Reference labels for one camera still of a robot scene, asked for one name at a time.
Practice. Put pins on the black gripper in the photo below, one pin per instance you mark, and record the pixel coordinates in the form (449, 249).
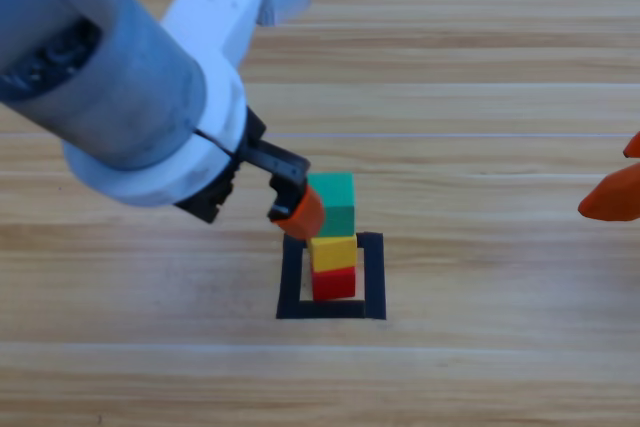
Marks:
(277, 161)

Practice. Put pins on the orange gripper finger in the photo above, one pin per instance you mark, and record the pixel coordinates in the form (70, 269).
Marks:
(635, 149)
(617, 199)

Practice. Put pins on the green wooden block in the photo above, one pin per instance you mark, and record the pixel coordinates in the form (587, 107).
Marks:
(337, 197)

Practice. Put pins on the yellow wooden block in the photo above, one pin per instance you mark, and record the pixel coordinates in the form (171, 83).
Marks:
(332, 253)

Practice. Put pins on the red wooden block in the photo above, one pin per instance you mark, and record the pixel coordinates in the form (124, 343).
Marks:
(334, 284)

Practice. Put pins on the black tape square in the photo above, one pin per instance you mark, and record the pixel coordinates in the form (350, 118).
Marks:
(375, 277)

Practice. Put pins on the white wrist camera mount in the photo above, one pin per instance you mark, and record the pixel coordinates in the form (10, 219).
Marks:
(220, 7)

